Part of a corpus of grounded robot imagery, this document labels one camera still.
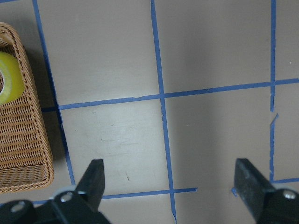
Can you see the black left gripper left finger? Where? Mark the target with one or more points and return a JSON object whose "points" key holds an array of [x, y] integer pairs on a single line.
{"points": [[78, 206]]}

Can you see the brown wicker basket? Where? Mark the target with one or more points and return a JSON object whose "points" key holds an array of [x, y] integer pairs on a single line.
{"points": [[26, 161]]}

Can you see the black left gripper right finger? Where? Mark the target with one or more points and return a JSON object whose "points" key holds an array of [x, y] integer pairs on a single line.
{"points": [[267, 203]]}

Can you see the yellow packing tape roll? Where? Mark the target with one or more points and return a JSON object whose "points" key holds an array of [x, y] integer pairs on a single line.
{"points": [[13, 85]]}

